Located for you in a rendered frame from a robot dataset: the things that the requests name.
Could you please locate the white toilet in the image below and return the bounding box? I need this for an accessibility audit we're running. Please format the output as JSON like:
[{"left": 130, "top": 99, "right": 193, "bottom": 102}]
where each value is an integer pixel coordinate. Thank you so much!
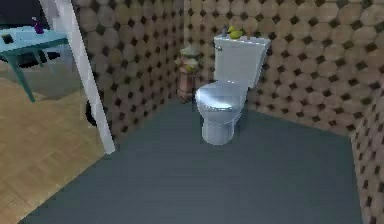
[{"left": 194, "top": 34, "right": 272, "bottom": 146}]

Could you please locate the yellow green cloth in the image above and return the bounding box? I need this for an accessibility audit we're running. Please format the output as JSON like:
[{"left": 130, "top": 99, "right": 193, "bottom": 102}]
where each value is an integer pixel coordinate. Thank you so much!
[{"left": 227, "top": 25, "right": 244, "bottom": 40}]

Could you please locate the purple bottle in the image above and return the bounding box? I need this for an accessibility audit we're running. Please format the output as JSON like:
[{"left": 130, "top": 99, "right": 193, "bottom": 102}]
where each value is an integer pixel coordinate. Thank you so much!
[{"left": 31, "top": 16, "right": 45, "bottom": 35}]

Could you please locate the teal table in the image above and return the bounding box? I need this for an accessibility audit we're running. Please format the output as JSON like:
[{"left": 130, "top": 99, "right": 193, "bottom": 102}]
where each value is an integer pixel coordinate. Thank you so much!
[{"left": 0, "top": 26, "right": 70, "bottom": 104}]

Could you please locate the small black box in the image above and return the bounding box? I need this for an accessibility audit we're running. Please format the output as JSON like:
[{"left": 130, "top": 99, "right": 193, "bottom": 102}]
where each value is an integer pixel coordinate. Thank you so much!
[{"left": 0, "top": 33, "right": 15, "bottom": 45}]

